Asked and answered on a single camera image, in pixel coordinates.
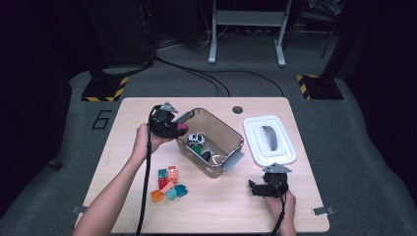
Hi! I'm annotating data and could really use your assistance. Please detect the dark curtain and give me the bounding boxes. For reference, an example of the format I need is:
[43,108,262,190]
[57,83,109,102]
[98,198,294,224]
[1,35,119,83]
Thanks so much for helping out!
[0,0,74,217]
[343,0,417,201]

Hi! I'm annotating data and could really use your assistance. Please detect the white metal stand frame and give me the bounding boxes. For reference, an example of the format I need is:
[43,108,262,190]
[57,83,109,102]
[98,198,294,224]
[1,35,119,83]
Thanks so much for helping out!
[208,0,294,68]

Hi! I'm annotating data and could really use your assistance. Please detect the hand-held gripper black cable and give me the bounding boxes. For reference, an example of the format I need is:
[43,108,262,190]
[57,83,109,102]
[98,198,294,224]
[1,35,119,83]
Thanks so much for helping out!
[136,105,162,236]
[268,178,289,236]

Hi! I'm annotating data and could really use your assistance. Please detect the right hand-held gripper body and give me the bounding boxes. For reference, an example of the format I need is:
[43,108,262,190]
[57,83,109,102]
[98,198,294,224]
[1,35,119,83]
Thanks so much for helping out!
[259,162,293,199]

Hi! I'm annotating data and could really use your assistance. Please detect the white toy car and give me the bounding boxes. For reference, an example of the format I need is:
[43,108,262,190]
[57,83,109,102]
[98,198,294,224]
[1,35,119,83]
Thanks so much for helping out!
[187,133,207,147]

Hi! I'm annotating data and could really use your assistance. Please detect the pink toy block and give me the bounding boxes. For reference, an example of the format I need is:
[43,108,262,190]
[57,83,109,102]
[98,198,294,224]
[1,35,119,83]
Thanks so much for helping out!
[159,181,175,195]

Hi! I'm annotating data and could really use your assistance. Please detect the person's left hand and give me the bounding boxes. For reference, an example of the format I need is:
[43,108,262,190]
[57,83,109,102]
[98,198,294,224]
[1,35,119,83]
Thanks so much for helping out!
[131,123,172,162]

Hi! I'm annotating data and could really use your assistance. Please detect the left hand-held gripper black cable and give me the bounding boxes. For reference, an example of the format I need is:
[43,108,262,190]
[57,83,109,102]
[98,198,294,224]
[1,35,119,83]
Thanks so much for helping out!
[136,105,162,236]

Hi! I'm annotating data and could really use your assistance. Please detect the person's right hand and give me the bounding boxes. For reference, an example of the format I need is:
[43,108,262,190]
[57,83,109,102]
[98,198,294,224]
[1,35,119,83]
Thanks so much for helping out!
[264,190,298,228]

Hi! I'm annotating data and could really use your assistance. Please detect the blue toy block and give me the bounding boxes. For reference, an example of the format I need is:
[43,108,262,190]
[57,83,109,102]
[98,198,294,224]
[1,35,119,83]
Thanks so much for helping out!
[174,184,189,199]

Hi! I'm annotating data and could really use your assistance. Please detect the black floor cable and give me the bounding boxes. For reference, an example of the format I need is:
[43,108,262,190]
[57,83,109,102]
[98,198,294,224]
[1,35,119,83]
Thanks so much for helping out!
[196,69,285,98]
[153,55,231,98]

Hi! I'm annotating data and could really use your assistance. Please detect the clear brown storage box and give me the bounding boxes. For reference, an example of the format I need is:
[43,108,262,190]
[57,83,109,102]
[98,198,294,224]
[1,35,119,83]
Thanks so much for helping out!
[168,107,245,180]

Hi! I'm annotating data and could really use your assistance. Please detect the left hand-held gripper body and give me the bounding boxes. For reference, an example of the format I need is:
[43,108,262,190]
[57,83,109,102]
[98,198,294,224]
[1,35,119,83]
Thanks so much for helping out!
[149,101,180,140]

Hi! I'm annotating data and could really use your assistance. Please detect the black stand post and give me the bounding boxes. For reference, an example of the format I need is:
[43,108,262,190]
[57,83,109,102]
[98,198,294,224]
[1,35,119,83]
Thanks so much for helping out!
[86,0,111,83]
[320,0,353,82]

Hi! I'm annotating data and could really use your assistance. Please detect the salmon printed toy block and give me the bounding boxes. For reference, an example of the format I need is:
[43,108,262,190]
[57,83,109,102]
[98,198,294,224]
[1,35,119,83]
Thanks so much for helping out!
[167,164,179,184]

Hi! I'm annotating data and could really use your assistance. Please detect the dark metal chair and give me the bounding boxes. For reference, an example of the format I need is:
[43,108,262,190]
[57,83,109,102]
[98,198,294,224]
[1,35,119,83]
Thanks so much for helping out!
[294,0,345,60]

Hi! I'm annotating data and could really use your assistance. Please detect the white floor cables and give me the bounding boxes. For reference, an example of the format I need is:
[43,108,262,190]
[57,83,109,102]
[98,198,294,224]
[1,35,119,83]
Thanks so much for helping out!
[156,30,214,53]

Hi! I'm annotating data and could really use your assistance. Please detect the black yellow striped base plate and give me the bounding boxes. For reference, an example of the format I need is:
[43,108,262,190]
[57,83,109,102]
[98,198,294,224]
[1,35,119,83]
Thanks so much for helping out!
[296,74,345,100]
[81,76,130,102]

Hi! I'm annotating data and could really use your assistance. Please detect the white lid with grey handle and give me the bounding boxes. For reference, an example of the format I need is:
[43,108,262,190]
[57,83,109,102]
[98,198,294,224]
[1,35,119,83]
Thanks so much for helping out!
[242,114,298,166]

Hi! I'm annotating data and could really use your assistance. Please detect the black equipment case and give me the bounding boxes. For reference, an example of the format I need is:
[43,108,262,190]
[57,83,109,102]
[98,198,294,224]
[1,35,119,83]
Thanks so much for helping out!
[97,0,155,68]

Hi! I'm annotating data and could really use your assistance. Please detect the right hand-held gripper black cable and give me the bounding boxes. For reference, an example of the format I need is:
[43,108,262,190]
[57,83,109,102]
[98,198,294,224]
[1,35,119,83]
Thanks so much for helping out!
[268,178,289,236]

